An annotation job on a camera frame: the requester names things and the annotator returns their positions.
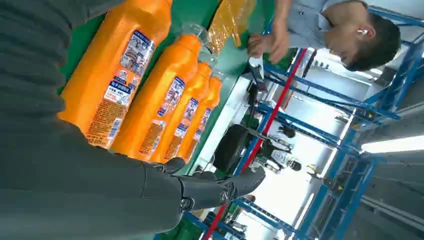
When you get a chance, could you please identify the person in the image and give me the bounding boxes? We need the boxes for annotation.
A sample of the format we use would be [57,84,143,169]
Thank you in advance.
[246,0,402,73]

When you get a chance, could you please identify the person's hand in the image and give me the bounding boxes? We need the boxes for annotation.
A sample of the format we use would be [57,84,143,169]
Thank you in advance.
[267,19,291,65]
[247,33,273,60]

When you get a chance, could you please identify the background humanoid robot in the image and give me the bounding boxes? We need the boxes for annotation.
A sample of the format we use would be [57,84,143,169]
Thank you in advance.
[259,125,303,174]

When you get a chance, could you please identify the ceiling light strip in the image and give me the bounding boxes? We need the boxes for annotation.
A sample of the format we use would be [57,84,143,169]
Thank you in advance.
[361,135,424,154]

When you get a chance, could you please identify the blue metal frame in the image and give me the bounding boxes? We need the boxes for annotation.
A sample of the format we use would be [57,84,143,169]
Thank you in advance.
[182,5,424,240]

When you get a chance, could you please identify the person's right hand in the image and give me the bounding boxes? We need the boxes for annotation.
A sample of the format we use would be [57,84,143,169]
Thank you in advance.
[247,33,273,60]

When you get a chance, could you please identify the black chair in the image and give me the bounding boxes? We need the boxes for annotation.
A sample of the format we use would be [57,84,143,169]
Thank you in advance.
[212,124,250,174]

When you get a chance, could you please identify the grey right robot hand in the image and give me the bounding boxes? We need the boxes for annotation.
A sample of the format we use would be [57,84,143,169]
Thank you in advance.
[0,117,267,240]

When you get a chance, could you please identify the yellow sheet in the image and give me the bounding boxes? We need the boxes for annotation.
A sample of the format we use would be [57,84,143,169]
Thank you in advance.
[206,0,258,56]

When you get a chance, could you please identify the orange drink bottle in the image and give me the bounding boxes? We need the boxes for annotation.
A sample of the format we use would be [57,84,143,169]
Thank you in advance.
[150,49,220,164]
[56,0,174,151]
[177,70,229,164]
[110,23,210,163]

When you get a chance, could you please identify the green table mat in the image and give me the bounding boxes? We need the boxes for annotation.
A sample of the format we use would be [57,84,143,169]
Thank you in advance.
[56,0,299,176]

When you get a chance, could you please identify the person's left hand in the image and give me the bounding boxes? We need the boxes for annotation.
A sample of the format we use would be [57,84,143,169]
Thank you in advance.
[267,19,291,65]

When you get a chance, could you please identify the red bar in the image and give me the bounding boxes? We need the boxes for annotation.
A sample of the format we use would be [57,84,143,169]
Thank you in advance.
[202,47,308,240]

